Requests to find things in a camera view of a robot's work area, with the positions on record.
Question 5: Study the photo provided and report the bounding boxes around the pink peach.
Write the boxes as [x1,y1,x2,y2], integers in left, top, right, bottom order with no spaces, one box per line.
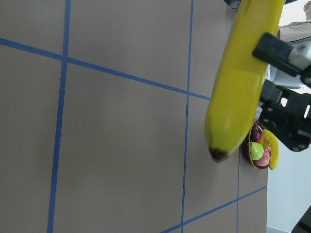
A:
[253,149,270,167]

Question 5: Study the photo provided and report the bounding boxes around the large yellow banana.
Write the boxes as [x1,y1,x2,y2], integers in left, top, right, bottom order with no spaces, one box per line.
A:
[205,0,285,163]

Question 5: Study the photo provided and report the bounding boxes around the seated person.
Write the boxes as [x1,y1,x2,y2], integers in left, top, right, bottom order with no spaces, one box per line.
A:
[277,0,311,42]

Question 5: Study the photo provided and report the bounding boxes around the yellow banana in basket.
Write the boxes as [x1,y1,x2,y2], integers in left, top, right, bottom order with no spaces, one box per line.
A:
[263,129,279,170]

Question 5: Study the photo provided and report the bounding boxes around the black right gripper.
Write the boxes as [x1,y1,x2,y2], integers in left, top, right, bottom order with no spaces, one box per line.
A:
[252,33,311,152]

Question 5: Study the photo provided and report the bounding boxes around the brown wicker basket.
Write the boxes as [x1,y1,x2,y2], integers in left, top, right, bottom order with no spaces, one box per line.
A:
[242,118,270,171]

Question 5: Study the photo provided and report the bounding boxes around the red mango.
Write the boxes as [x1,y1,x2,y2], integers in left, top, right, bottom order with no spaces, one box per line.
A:
[250,125,263,143]

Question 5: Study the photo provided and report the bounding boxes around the green pear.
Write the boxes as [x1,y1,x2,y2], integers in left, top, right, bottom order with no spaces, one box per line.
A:
[250,142,264,160]

